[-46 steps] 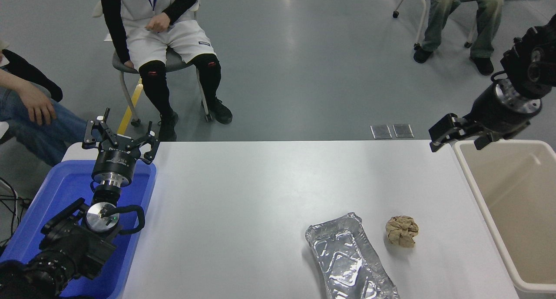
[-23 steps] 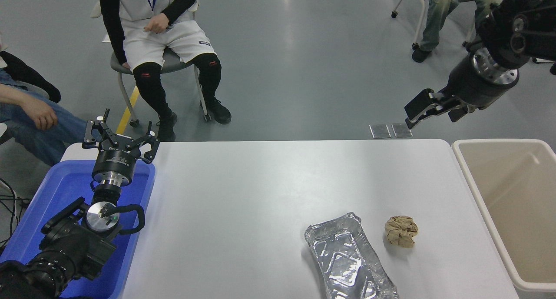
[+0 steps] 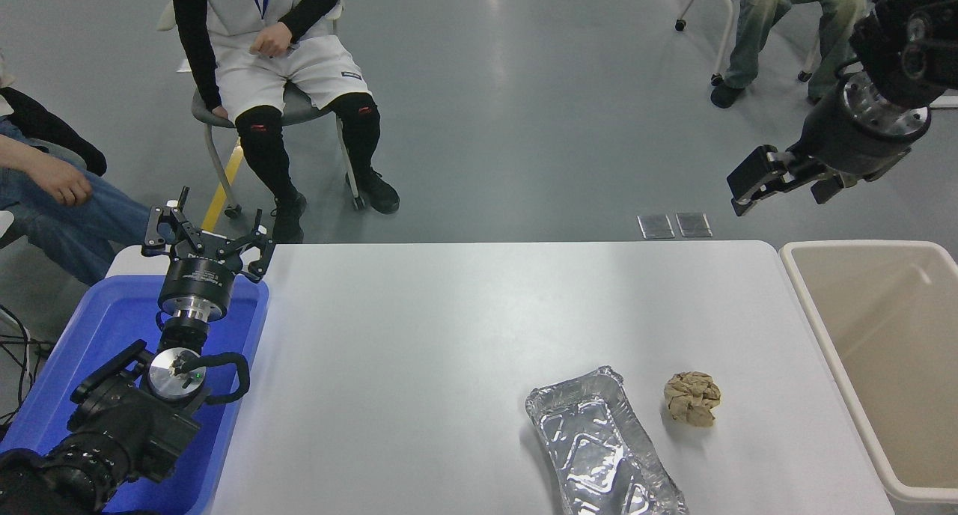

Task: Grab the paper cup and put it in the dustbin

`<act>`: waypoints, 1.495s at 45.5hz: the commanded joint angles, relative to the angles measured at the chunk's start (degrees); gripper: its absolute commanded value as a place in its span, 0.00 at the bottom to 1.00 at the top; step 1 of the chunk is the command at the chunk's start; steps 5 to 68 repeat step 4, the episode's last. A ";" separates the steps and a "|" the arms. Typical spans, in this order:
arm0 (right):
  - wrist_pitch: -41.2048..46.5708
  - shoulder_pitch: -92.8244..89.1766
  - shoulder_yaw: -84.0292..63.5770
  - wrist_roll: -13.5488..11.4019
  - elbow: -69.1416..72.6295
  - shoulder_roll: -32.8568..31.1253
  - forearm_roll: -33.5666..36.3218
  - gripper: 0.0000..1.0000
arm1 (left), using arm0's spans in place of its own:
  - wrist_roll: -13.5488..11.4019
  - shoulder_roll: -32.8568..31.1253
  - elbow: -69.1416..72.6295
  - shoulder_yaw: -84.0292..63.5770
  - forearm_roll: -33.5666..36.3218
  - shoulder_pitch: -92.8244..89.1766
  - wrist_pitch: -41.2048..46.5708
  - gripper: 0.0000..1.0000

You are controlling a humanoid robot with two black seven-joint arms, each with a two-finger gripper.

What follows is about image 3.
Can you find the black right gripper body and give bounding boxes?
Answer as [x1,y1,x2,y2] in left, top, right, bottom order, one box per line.
[795,88,910,177]

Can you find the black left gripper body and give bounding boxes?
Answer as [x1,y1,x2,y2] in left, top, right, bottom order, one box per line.
[159,255,240,311]

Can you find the person's hand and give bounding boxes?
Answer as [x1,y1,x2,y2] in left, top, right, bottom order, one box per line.
[34,156,92,207]

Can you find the person's left hand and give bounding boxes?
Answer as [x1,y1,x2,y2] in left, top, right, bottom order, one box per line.
[251,22,294,58]

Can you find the blue plastic tray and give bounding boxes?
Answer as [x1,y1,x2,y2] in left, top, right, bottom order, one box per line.
[0,275,270,515]

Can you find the person in blue jeans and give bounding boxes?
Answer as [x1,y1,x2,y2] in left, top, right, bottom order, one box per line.
[0,51,169,287]

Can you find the grey seat wheeled chair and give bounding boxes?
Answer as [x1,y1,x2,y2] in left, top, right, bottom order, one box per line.
[156,2,367,220]

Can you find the person in faded jeans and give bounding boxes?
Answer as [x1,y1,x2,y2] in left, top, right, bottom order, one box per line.
[711,0,869,110]

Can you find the large pale bin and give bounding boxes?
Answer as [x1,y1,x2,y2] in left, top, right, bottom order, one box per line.
[779,240,958,505]

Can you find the person in white outfit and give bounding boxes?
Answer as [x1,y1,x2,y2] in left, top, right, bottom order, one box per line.
[157,0,401,244]

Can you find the crumpled tan paper ball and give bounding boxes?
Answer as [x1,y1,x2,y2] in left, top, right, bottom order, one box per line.
[664,371,722,428]

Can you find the silver foil tray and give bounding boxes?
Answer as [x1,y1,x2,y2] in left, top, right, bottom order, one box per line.
[525,365,689,515]

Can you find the white frame wheeled chair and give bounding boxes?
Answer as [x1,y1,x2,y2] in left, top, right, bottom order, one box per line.
[674,0,824,83]

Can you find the black floor cables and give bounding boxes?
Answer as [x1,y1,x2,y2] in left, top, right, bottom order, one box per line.
[0,305,53,426]

